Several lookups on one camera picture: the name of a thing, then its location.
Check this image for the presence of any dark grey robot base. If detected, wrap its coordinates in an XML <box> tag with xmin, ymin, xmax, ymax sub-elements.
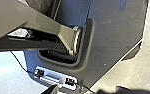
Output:
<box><xmin>22</xmin><ymin>0</ymin><xmax>150</xmax><ymax>91</ymax></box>

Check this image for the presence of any thin dark cable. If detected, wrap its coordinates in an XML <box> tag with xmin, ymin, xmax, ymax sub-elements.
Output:
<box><xmin>9</xmin><ymin>49</ymin><xmax>96</xmax><ymax>94</ymax></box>

